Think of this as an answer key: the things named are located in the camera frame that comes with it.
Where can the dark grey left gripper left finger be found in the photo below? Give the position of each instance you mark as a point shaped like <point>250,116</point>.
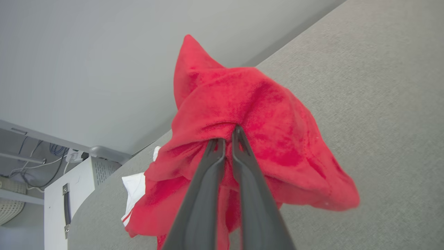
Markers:
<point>199,201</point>

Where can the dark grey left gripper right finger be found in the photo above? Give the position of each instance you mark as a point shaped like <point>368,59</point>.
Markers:
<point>256,208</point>

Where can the red basketball jersey garment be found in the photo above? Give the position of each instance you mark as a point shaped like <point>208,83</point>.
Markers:
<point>263,111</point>

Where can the white power adapter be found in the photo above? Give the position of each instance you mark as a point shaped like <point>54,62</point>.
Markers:
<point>74,156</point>

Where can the grey fabric sofa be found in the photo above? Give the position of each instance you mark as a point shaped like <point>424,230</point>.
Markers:
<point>364,86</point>

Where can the white perforated basket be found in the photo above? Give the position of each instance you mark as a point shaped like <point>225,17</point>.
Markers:
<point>10,205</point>

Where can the grey desk frame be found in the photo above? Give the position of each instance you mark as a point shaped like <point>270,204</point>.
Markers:
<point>104,152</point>

